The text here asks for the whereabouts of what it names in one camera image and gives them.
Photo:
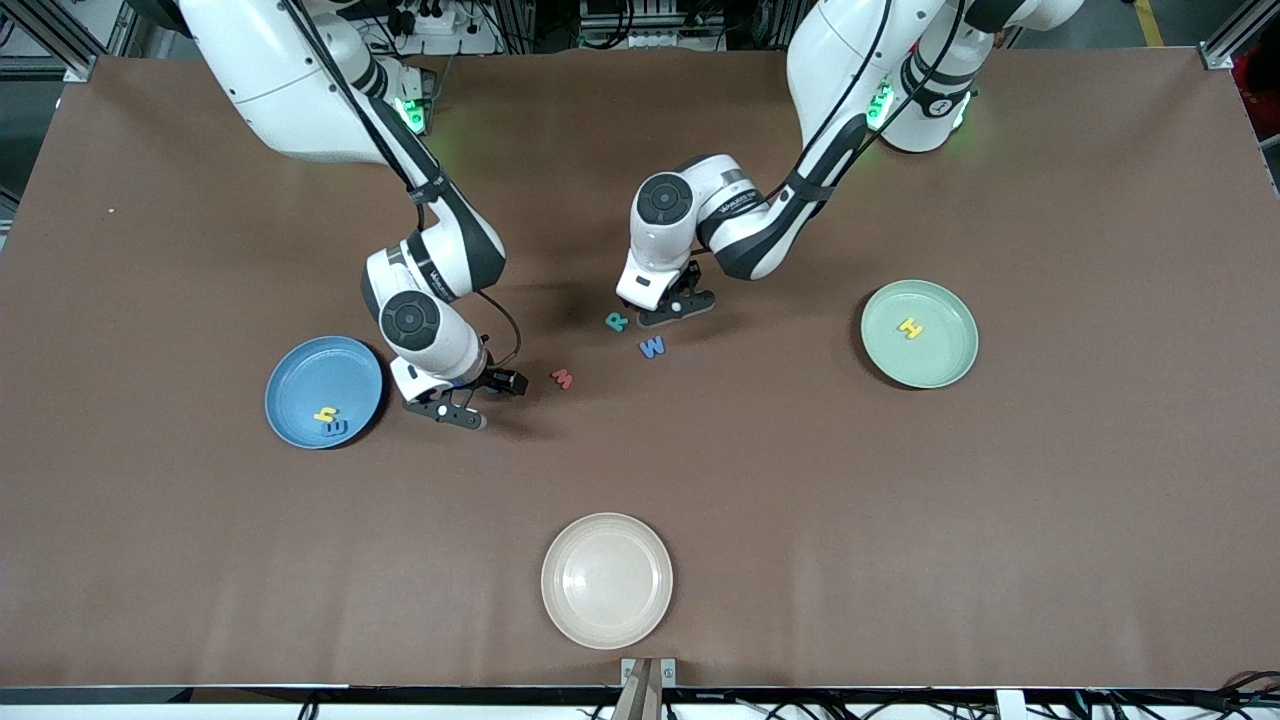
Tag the teal uppercase letter R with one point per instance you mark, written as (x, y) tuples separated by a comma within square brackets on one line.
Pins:
[(615, 321)]

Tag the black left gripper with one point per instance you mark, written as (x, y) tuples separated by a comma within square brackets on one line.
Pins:
[(692, 277)]

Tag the white power strip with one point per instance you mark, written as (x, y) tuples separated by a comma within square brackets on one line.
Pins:
[(450, 45)]

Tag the yellow lowercase letter h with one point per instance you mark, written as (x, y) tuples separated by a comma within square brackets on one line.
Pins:
[(325, 413)]

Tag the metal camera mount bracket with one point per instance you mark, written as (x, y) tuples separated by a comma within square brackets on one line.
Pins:
[(648, 680)]

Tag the grey equipment rack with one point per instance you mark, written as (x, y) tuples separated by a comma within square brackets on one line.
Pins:
[(650, 35)]

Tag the blue uppercase letter W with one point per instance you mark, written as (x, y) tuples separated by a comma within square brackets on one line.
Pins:
[(652, 348)]

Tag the beige plate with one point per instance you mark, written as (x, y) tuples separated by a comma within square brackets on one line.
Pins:
[(607, 580)]

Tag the blue lowercase letter m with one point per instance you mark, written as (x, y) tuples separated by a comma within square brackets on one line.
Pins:
[(338, 430)]

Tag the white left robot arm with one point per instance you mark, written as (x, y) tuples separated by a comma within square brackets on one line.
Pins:
[(660, 255)]

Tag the aluminium frame profile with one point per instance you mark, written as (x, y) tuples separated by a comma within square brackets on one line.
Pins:
[(40, 68), (1215, 55)]

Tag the blue plate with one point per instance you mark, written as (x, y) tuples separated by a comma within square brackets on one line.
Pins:
[(300, 385)]

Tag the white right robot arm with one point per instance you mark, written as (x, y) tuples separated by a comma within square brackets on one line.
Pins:
[(290, 90)]

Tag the green plate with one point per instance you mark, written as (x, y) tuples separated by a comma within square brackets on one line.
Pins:
[(940, 355)]

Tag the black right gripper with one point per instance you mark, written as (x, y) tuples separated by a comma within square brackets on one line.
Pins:
[(492, 377)]

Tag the yellow uppercase letter H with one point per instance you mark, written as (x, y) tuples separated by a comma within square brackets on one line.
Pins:
[(910, 328)]

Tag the red lowercase letter m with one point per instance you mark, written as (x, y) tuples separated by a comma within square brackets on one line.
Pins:
[(562, 379)]

